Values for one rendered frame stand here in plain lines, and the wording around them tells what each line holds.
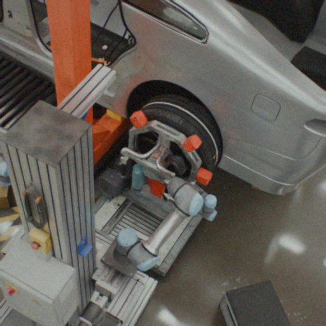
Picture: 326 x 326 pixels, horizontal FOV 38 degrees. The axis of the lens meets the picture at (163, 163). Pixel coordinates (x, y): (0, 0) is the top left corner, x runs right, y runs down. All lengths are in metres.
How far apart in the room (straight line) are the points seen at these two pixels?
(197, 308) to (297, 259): 0.95
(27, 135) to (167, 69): 1.44
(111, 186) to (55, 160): 1.95
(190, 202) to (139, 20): 1.18
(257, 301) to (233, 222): 0.89
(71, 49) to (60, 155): 1.01
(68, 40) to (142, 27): 0.57
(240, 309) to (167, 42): 1.83
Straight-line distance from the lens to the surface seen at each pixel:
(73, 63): 2.71
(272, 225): 4.17
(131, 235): 2.69
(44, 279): 2.40
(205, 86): 2.98
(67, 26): 2.58
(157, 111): 3.13
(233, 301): 3.39
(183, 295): 3.71
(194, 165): 3.12
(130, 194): 3.90
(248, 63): 2.79
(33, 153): 1.78
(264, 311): 3.43
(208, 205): 2.94
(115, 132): 3.66
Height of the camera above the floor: 3.41
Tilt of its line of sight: 52 degrees down
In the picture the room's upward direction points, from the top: 9 degrees clockwise
